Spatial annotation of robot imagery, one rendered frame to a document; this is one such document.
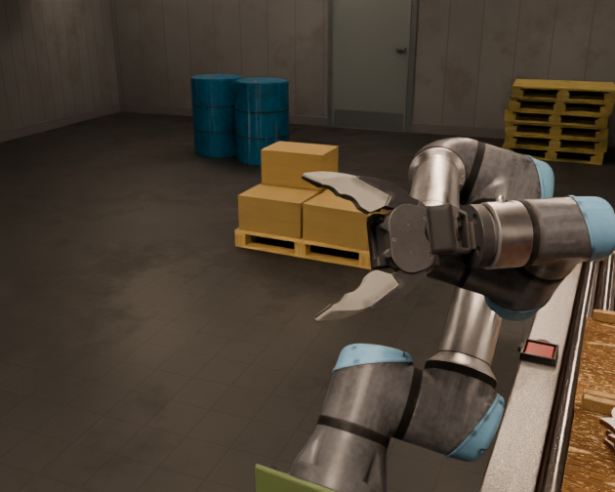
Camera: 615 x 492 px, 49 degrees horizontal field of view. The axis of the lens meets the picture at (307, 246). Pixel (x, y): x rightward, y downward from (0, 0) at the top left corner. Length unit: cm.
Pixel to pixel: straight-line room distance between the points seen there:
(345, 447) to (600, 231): 48
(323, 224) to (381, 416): 344
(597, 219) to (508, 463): 60
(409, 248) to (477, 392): 42
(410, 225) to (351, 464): 44
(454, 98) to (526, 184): 756
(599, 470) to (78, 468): 202
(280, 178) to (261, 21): 482
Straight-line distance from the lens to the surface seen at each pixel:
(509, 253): 75
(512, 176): 120
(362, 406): 104
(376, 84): 889
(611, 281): 209
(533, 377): 154
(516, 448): 132
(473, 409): 107
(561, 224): 78
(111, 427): 300
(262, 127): 696
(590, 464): 129
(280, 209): 454
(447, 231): 63
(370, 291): 69
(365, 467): 103
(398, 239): 70
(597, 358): 162
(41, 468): 286
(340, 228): 439
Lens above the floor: 169
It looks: 21 degrees down
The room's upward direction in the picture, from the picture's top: straight up
